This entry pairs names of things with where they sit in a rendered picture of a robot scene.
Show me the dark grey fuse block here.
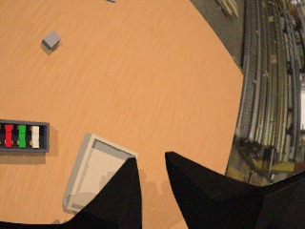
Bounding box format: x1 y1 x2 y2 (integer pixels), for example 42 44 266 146
0 119 50 153

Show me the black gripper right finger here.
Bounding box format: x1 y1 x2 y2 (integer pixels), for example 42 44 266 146
164 152 305 229

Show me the beige shallow tray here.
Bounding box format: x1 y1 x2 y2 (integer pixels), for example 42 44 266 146
61 133 138 213

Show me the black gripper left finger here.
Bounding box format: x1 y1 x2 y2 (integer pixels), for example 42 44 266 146
0 157 142 229

